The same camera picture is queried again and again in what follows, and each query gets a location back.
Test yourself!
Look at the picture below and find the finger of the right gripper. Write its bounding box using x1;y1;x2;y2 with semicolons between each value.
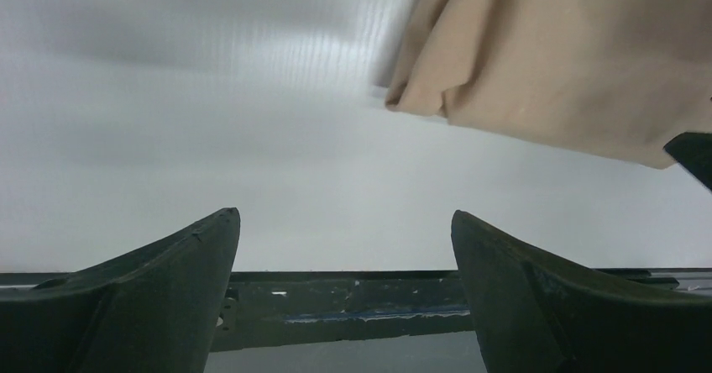
664;132;712;191

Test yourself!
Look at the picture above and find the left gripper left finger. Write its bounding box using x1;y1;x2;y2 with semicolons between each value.
1;208;240;372

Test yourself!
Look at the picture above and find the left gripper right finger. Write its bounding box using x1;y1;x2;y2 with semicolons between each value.
451;211;711;372

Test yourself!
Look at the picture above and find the beige t shirt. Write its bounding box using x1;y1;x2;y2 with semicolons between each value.
385;0;711;169

